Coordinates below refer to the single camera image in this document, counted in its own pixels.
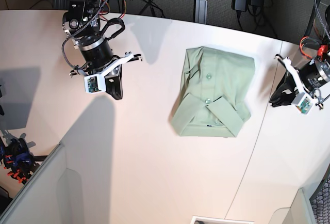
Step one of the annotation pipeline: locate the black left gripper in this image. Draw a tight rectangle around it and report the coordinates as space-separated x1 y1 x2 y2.
269 60 329 107

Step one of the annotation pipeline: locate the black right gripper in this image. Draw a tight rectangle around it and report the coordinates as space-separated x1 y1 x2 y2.
77 35 123 100

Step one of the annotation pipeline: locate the light green polo shirt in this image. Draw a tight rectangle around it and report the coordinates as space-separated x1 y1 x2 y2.
171 46 255 138

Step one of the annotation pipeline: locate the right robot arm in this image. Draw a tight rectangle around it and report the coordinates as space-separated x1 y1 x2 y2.
62 0 125 100

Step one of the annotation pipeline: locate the grey partition panel right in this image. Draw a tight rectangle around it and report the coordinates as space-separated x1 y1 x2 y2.
269 188 316 224

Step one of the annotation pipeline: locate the grey partition panel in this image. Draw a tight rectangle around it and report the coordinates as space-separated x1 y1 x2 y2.
269 188 316 224
1 144 86 223

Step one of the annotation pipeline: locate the grey partition panel left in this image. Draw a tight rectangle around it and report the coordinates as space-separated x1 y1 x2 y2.
1 144 86 223

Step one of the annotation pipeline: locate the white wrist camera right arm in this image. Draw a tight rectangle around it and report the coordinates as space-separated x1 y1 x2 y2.
69 52 142 94

